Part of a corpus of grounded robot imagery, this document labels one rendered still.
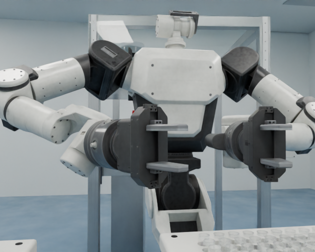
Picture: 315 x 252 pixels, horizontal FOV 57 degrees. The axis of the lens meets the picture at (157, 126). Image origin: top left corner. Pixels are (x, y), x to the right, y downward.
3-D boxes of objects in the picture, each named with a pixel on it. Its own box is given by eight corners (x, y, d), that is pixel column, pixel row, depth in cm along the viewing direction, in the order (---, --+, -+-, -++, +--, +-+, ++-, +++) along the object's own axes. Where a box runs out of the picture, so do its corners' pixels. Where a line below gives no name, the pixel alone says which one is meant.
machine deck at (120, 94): (155, 89, 170) (155, 82, 170) (90, 89, 169) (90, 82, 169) (153, 100, 232) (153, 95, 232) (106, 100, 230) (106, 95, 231)
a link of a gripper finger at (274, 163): (297, 162, 42) (278, 158, 48) (274, 162, 42) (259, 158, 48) (297, 173, 42) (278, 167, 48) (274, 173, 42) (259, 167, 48)
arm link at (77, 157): (108, 109, 52) (81, 112, 61) (74, 159, 48) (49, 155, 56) (148, 145, 58) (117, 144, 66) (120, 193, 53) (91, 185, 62)
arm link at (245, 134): (299, 106, 48) (271, 110, 60) (241, 106, 48) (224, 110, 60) (300, 182, 48) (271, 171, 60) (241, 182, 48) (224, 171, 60)
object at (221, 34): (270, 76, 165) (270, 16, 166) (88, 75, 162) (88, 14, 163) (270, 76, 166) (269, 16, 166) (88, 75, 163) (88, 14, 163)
